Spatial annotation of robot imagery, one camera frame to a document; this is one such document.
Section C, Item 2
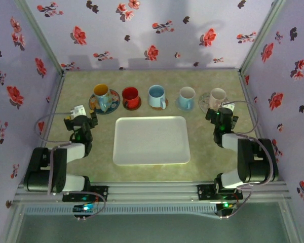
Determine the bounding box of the pink cup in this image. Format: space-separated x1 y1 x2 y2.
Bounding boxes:
209 88 227 109

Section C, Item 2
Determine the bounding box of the floral cup with yellow inside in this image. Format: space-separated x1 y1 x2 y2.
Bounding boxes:
93 84 110 112

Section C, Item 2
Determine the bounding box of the light blue cup white inside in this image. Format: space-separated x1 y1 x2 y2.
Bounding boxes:
177 87 196 110

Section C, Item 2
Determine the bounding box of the red cup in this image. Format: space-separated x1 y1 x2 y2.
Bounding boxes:
121 87 139 109

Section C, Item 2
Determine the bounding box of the blue cup with blue inside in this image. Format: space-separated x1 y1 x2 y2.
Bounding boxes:
147 85 167 110

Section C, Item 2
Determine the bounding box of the large marbled pattern coaster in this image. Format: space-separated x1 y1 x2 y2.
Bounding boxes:
198 92 231 114

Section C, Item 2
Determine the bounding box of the blue woven round coaster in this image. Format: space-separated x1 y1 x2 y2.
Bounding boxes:
175 98 196 112

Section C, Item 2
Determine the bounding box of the blue cartoon print coaster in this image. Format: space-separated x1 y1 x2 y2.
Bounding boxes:
88 88 121 115

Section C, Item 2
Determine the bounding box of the tan rattan round coaster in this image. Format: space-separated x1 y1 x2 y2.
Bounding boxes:
151 98 169 110

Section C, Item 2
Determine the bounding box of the brown wooden round coaster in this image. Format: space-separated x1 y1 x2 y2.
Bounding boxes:
122 96 142 111

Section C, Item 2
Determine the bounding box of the white plastic tray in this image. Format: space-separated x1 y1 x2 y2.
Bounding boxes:
112 115 191 167

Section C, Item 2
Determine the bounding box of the left controller board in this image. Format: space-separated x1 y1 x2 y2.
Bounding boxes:
73 202 97 214

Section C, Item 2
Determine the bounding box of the controller board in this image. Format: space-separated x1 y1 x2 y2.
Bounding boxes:
73 202 97 214
216 201 238 211

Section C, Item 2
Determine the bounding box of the right controller board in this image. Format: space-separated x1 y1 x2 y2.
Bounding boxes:
216 201 238 211

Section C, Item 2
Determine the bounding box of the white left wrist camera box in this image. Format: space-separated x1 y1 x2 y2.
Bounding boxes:
70 106 86 117

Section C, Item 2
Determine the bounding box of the aluminium side rail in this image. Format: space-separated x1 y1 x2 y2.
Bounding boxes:
36 72 66 155
239 72 277 181

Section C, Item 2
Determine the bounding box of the grey right arm cable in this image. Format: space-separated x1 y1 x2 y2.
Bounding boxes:
216 100 279 220

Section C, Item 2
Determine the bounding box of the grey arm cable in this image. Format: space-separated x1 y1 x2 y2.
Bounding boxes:
216 100 279 220
34 112 107 221

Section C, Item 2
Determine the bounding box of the grey left arm cable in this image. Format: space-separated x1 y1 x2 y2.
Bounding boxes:
34 112 107 221

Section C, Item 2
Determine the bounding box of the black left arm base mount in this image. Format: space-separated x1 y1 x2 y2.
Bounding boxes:
62 185 109 203

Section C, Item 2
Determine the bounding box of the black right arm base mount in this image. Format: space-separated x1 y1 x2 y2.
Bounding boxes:
197 184 243 202

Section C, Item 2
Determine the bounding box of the aluminium corner post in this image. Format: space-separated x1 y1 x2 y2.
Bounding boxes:
15 0 66 75
239 0 287 75

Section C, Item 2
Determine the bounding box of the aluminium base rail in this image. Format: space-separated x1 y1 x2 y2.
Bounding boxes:
15 181 291 203

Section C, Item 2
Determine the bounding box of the grey slotted cable duct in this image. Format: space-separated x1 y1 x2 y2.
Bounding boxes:
24 204 217 216

